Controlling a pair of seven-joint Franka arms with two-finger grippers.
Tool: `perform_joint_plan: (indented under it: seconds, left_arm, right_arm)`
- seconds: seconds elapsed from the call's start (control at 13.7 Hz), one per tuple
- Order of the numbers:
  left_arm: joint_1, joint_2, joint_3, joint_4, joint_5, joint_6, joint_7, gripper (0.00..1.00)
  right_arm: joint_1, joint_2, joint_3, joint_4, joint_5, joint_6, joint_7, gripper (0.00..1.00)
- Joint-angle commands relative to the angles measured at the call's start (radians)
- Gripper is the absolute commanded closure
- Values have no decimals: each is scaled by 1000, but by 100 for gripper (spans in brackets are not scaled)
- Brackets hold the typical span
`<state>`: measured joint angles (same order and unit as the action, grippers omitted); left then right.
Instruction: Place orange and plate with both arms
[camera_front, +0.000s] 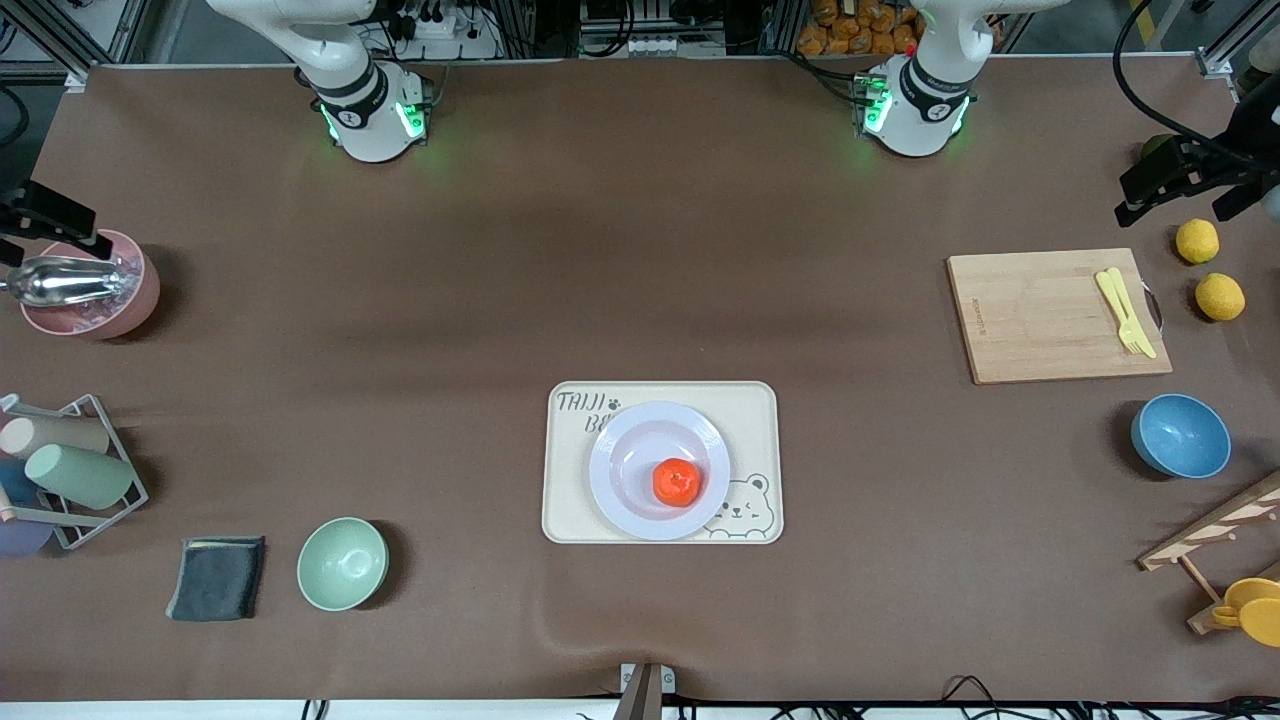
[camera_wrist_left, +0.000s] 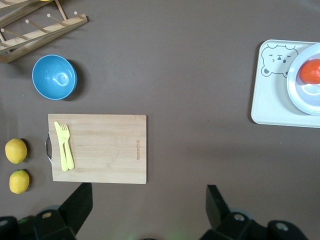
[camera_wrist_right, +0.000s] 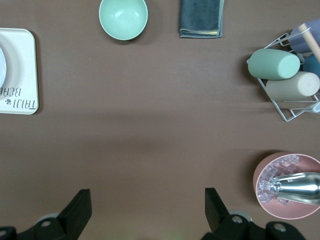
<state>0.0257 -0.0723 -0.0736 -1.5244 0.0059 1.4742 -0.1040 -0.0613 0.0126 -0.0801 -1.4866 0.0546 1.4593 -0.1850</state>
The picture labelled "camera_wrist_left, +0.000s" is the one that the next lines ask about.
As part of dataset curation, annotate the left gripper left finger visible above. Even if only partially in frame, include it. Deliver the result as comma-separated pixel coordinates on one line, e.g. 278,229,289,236
33,183,94,240

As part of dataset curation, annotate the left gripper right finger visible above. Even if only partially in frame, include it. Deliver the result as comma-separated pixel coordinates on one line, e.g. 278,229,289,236
202,184,267,240

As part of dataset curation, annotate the white round plate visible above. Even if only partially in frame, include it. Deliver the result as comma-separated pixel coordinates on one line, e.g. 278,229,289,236
286,42,320,116

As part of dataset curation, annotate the orange fruit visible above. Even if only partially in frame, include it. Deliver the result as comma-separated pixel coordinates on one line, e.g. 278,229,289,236
296,59,320,85

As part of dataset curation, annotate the yellow plastic fork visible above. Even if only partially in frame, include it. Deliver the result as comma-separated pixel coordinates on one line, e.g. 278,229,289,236
60,123,76,171

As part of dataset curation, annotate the wooden cutting board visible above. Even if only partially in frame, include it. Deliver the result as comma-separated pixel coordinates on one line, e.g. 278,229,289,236
44,113,148,185

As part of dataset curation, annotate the yellow plastic knife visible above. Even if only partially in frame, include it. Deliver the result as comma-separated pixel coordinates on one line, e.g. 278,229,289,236
54,121,69,172

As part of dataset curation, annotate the yellow lemon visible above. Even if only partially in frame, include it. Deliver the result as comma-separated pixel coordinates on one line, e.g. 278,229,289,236
9,169,30,195
4,138,28,165

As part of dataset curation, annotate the cream bear print tray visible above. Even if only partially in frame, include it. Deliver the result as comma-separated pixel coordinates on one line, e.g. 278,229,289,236
250,39,320,129

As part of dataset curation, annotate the blue bowl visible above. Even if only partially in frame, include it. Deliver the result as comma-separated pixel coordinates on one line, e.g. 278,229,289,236
31,54,79,101

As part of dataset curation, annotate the wooden peg drying rack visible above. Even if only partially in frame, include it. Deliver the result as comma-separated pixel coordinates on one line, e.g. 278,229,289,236
0,0,89,64

